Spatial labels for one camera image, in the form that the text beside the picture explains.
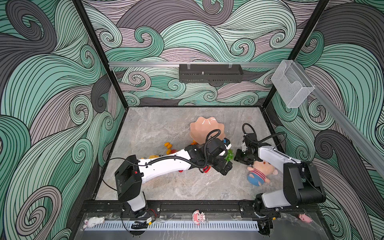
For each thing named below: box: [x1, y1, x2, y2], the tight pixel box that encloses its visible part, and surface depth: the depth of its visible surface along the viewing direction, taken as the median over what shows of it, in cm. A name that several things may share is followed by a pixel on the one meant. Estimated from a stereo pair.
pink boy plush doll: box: [247, 160, 278, 187], surface depth 81 cm
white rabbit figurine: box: [83, 216, 105, 229], surface depth 70 cm
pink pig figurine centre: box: [192, 210, 206, 226], surface depth 70 cm
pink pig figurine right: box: [298, 214, 313, 223], surface depth 71 cm
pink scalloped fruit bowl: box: [189, 116, 226, 145], surface depth 109 cm
